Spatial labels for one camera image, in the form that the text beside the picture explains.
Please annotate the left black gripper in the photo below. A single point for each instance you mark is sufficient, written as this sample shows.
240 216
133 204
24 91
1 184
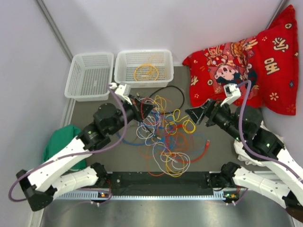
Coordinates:
136 107

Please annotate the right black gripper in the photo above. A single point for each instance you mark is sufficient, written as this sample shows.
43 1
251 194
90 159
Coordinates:
210 108

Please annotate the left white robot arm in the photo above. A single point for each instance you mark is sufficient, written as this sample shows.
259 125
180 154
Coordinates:
51 180

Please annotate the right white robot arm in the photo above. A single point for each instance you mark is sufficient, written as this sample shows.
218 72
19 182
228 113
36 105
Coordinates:
244 123

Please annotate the right white plastic basket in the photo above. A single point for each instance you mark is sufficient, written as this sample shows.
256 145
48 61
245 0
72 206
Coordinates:
144 68

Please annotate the white plastic basket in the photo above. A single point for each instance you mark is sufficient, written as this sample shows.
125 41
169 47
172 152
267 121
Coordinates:
89 77
144 68

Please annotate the white cloth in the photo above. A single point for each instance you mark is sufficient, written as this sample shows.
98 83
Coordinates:
268 148

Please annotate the left white plastic basket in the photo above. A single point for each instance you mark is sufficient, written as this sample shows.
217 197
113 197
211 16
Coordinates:
89 77

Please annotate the red printed pillow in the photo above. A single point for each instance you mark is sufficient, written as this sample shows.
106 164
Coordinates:
269 60

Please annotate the green cloth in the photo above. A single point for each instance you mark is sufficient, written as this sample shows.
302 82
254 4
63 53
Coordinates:
59 140

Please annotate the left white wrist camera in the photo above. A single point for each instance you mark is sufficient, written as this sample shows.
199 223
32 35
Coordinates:
121 90

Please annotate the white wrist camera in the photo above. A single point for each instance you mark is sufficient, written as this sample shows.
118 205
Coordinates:
121 90
232 93

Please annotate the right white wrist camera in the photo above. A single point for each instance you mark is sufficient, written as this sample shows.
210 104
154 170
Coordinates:
232 93

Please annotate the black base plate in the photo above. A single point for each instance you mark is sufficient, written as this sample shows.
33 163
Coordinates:
142 183

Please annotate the grey slotted cable duct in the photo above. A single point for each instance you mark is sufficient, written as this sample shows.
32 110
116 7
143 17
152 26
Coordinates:
98 196

